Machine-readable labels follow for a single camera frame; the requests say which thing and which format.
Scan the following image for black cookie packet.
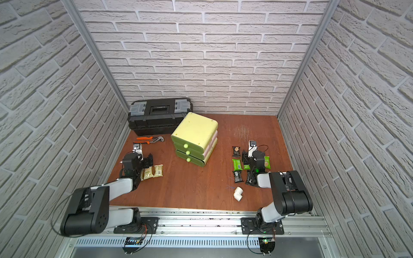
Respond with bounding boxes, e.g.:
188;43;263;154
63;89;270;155
245;170;257;187
233;171;243;183
232;146;241;158

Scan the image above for yellow-green drawer cabinet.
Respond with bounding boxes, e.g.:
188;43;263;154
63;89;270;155
171;112;218;167

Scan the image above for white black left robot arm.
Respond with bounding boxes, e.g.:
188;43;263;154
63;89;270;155
60;152;159;237

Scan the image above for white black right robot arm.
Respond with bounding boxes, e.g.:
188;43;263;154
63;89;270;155
246;150;313;230

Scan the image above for white plastic pipe elbow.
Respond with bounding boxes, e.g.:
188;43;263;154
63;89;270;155
233;187;244;202

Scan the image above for black plastic toolbox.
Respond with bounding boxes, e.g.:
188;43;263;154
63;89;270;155
128;98;193;136

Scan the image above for left controller board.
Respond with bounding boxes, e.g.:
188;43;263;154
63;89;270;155
123;237;145;254

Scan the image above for controller board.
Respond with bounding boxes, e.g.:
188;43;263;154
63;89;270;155
123;237;145;254
258;238;275;255

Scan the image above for right controller board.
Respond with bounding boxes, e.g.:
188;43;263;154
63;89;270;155
258;238;275;255

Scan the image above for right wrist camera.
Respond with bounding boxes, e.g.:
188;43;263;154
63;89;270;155
248;140;258;158

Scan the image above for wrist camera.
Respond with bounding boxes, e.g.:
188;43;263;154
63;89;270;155
132;143;143;154
248;140;258;158

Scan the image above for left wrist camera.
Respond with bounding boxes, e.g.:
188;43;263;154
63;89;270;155
132;143;143;154

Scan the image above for orange-handled pliers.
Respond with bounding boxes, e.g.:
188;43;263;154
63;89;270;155
133;136;165;144

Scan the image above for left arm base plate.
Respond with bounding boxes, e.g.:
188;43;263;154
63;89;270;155
114;217;159;234

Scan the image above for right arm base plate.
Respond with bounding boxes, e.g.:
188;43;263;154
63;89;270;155
240;217;285;235

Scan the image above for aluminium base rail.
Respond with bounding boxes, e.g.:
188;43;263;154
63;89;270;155
69;207;332;250

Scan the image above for aluminium corner post left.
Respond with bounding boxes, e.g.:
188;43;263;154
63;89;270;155
61;0;129;113

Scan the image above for aluminium corner post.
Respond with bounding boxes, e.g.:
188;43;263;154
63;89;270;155
277;0;340;119
61;0;129;113

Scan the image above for aluminium corner post right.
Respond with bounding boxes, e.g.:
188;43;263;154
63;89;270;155
277;0;340;119

